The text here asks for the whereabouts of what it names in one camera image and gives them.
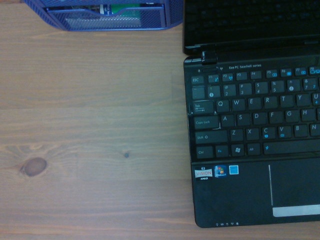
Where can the black netbook laptop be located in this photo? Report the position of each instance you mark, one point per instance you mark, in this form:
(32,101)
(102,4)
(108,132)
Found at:
(250,125)

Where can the blue mesh desk organizer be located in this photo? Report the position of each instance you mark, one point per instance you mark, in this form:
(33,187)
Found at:
(107,21)

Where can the green and white card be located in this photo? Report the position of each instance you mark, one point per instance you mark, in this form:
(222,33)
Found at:
(117,10)

